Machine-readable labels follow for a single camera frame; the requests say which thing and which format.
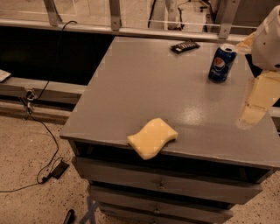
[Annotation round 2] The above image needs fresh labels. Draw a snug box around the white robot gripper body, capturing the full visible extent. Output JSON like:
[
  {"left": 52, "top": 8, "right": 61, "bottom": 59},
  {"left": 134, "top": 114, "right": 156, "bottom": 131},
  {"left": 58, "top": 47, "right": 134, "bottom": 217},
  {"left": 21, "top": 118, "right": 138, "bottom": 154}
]
[{"left": 251, "top": 5, "right": 280, "bottom": 72}]

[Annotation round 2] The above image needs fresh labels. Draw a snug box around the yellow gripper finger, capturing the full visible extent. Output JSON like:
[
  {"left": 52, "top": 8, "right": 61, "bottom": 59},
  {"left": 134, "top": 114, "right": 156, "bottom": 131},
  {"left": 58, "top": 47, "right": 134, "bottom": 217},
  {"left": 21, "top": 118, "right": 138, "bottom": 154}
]
[
  {"left": 236, "top": 70, "right": 280, "bottom": 129},
  {"left": 235, "top": 32, "right": 256, "bottom": 54}
]

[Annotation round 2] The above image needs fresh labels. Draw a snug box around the blue pepsi can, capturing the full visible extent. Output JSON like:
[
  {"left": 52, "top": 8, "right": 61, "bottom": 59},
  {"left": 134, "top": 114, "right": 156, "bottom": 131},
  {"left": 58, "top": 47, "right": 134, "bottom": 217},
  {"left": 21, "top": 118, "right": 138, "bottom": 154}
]
[{"left": 208, "top": 44, "right": 237, "bottom": 83}]

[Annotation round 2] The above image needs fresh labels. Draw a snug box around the black snack bar packet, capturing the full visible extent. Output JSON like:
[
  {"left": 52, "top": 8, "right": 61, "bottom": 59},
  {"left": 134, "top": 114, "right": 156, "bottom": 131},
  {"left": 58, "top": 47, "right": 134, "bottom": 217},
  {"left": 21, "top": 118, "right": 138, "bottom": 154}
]
[{"left": 171, "top": 41, "right": 200, "bottom": 53}]

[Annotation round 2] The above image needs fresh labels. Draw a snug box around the grey drawer cabinet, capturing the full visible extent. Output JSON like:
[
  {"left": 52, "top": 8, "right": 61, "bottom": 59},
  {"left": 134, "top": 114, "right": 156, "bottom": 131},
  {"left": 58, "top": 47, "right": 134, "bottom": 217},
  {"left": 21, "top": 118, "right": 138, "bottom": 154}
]
[{"left": 61, "top": 38, "right": 280, "bottom": 224}]

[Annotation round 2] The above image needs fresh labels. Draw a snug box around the yellow wavy sponge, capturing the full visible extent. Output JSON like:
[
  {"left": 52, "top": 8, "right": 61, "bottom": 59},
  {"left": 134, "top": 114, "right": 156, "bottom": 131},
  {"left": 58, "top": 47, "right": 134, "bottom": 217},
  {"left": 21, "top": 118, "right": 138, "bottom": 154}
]
[{"left": 127, "top": 118, "right": 179, "bottom": 160}]

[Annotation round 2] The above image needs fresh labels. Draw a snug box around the metal window railing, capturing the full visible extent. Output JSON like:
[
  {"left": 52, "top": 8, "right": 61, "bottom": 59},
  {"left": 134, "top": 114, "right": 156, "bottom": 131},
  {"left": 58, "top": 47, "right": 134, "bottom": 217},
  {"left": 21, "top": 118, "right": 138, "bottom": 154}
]
[{"left": 0, "top": 0, "right": 256, "bottom": 42}]

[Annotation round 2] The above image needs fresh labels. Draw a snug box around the black power adapter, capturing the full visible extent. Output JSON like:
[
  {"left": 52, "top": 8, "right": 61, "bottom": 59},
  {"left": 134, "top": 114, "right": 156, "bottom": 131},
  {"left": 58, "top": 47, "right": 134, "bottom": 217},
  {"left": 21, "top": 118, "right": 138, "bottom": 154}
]
[{"left": 51, "top": 161, "right": 69, "bottom": 179}]

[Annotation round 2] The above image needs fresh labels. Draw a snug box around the black cylindrical floor object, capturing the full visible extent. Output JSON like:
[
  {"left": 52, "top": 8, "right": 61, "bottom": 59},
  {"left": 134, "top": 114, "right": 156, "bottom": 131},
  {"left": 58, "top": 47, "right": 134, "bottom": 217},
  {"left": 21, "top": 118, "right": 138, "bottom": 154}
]
[{"left": 63, "top": 209, "right": 74, "bottom": 224}]

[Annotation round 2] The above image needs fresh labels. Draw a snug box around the black floor cable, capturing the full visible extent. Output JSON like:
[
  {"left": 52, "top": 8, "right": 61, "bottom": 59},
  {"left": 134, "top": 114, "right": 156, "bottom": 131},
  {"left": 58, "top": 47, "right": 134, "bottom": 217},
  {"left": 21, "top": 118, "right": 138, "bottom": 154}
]
[{"left": 0, "top": 20, "right": 78, "bottom": 193}]

